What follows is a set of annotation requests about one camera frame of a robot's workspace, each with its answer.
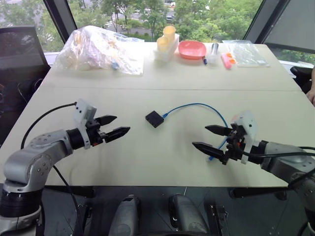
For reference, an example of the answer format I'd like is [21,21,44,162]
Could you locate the dark window frame pillar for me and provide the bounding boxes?
[43,0,78,38]
[243,0,288,41]

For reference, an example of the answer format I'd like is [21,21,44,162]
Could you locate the blue cable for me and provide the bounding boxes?
[161,102,229,162]

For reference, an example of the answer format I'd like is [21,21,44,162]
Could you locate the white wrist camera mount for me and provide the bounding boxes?
[73,98,97,150]
[232,110,258,165]

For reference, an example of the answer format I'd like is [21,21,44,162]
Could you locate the white plastic cup holder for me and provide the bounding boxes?
[153,33,181,62]

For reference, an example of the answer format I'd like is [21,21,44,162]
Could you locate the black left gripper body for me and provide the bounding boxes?
[85,118,108,148]

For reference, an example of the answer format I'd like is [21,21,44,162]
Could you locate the clear cup with silver cylinder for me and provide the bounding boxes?
[207,42,220,66]

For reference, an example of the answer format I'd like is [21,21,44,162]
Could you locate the pink plastic bowl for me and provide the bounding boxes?
[178,40,207,60]

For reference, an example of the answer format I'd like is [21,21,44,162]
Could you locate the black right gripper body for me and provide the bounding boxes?
[220,124,247,166]

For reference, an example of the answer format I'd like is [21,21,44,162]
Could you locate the bystander bare hand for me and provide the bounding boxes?
[306,66,315,107]

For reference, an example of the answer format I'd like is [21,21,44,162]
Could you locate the black table frame bar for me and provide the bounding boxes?
[228,187,289,200]

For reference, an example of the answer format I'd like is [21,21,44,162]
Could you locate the black chair beside bystander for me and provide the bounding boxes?
[289,65,315,94]

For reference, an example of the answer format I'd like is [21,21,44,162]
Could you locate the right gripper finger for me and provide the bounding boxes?
[191,141,226,163]
[204,124,234,137]

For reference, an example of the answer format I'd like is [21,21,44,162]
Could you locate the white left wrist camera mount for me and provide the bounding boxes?
[73,98,97,150]

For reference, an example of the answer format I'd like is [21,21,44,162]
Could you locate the black metal bracket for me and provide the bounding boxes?
[207,203,227,236]

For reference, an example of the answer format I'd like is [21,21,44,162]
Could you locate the pink and orange toy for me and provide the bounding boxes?
[220,52,237,70]

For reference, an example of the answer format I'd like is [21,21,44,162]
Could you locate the dark rounded grey shape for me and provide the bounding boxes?
[168,193,210,236]
[109,194,141,236]

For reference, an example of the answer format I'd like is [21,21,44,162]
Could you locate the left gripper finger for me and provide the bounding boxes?
[94,114,118,127]
[105,126,131,144]

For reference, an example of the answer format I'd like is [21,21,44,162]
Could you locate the large clear plastic bag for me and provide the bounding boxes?
[54,25,145,76]

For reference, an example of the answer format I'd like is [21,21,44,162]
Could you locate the yellow plastic cup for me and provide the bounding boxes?
[163,25,177,42]
[157,36,171,53]

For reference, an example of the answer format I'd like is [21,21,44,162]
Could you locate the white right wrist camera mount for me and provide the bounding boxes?
[232,110,258,165]

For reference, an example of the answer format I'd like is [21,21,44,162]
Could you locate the small black box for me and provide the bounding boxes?
[145,110,165,129]

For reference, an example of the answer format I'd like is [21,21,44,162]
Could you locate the black office chair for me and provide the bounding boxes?
[0,24,51,146]

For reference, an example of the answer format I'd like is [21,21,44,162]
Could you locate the clear zip bag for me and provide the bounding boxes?
[222,40,271,68]

